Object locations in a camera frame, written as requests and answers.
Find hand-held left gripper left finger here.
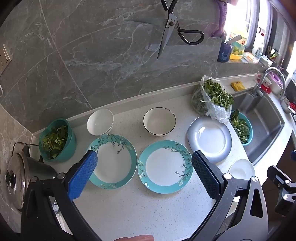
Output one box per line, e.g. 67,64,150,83
21,149,102,241

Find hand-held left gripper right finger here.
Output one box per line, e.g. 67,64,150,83
185,150,269,241

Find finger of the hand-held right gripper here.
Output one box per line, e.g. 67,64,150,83
275,192,296,216
267,165,296,193

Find large grey rimmed plate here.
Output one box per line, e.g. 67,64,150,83
188,116,232,164

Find small white plate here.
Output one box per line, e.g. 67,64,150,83
228,159,255,183

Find teal floral plate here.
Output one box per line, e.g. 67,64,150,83
87,134,138,189
137,140,193,194

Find plain white bowl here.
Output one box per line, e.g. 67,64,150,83
87,109,114,136

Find white bowl pink flowers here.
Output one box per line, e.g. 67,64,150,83
143,107,176,135

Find person's left hand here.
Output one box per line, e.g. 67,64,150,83
113,235,154,241

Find teal bowl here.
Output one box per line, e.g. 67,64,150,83
38,118,77,163

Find leafy greens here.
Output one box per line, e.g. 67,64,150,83
42,125,68,159
230,111,251,143

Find steel sink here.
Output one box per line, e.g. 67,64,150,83
231,91,285,166

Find teal colander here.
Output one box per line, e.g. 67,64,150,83
229,110,253,146

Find steel rice cooker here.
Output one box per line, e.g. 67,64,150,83
5,148,58,211

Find steel strainer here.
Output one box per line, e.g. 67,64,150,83
280,96,292,114

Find plastic bag of greens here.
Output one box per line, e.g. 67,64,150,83
191,75,234,123

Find steel faucet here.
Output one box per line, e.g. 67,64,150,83
251,67,287,100

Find red white holder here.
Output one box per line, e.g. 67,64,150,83
261,77,272,93

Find white cup purple lid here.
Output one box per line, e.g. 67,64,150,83
269,74,284,94

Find blue utensil holder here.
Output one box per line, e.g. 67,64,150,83
217,42,233,62

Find yellow white cloth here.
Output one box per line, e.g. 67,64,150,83
242,52,258,63

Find white spray bottle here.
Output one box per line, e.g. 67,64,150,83
254,27,265,58

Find kitchen scissors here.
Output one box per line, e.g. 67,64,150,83
157,0,205,60

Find purple peeler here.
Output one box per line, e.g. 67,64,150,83
211,0,229,38

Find black power cable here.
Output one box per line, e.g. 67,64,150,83
11,142,40,151

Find beige knife handle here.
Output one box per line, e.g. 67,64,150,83
227,35,242,45

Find wall socket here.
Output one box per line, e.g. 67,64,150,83
0,44,12,75

